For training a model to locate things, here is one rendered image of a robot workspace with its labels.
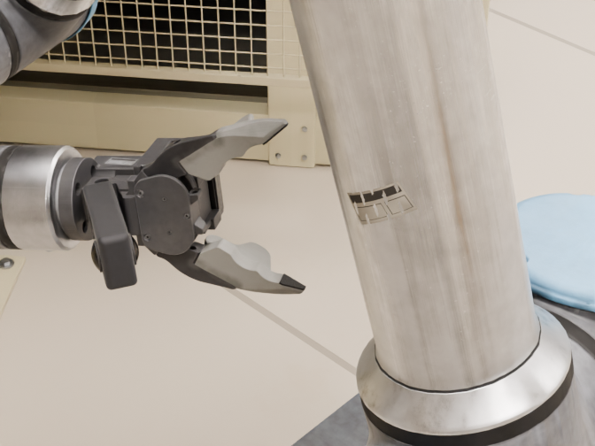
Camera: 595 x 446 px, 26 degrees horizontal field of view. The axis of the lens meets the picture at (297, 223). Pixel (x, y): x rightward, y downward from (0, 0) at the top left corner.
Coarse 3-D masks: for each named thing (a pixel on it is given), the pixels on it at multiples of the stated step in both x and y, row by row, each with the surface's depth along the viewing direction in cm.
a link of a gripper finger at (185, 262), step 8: (192, 248) 107; (200, 248) 107; (160, 256) 108; (168, 256) 107; (176, 256) 107; (184, 256) 107; (192, 256) 107; (176, 264) 108; (184, 264) 107; (192, 264) 107; (184, 272) 108; (192, 272) 108; (200, 272) 107; (208, 272) 107; (200, 280) 108; (208, 280) 108; (216, 280) 107; (232, 288) 107
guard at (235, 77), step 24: (120, 0) 236; (168, 0) 234; (240, 24) 236; (168, 48) 241; (72, 72) 246; (96, 72) 245; (120, 72) 244; (144, 72) 244; (168, 72) 243; (192, 72) 243; (216, 72) 243; (240, 72) 243
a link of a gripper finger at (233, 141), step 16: (224, 128) 102; (240, 128) 101; (256, 128) 101; (272, 128) 100; (208, 144) 102; (224, 144) 102; (240, 144) 101; (256, 144) 101; (192, 160) 103; (208, 160) 102; (224, 160) 102; (208, 176) 103
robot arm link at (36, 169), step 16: (16, 160) 108; (32, 160) 107; (48, 160) 107; (64, 160) 109; (16, 176) 107; (32, 176) 107; (48, 176) 106; (16, 192) 107; (32, 192) 106; (48, 192) 106; (16, 208) 107; (32, 208) 106; (48, 208) 106; (16, 224) 107; (32, 224) 107; (48, 224) 106; (16, 240) 109; (32, 240) 108; (48, 240) 108; (64, 240) 109
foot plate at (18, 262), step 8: (0, 256) 248; (8, 256) 248; (16, 256) 248; (0, 264) 246; (8, 264) 246; (16, 264) 247; (0, 272) 245; (8, 272) 245; (16, 272) 245; (0, 280) 243; (8, 280) 243; (16, 280) 244; (0, 288) 241; (8, 288) 241; (0, 296) 239; (8, 296) 240; (0, 304) 238; (0, 312) 236
